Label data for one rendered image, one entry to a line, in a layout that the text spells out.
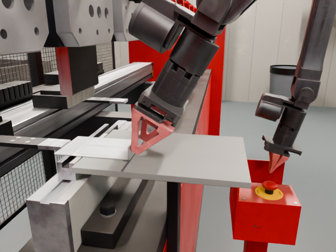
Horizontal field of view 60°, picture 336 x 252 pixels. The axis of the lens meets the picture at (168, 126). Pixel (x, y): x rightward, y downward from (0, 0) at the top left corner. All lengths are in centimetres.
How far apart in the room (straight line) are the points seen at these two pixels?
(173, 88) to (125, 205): 23
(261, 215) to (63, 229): 52
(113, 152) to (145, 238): 15
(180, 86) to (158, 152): 13
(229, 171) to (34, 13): 32
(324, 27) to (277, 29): 437
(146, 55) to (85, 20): 227
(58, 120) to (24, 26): 62
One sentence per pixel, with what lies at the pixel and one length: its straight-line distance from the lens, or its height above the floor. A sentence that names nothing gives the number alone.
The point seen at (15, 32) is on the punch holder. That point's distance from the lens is 31.
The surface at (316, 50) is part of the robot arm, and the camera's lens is 83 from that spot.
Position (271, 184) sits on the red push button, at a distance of 83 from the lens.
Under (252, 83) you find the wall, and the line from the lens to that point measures 526.
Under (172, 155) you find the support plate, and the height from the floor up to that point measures 100.
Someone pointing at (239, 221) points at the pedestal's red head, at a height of 72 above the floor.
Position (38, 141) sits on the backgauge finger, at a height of 100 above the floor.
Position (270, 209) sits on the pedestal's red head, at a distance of 81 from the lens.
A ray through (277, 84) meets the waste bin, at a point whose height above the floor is 45.
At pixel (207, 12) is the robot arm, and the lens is 39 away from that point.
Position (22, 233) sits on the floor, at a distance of 212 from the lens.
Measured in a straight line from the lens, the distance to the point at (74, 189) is 47.
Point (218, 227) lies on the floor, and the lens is 200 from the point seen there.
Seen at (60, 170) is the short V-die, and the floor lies 99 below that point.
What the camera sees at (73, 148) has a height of 100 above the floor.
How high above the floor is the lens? 120
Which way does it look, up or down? 18 degrees down
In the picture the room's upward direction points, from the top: straight up
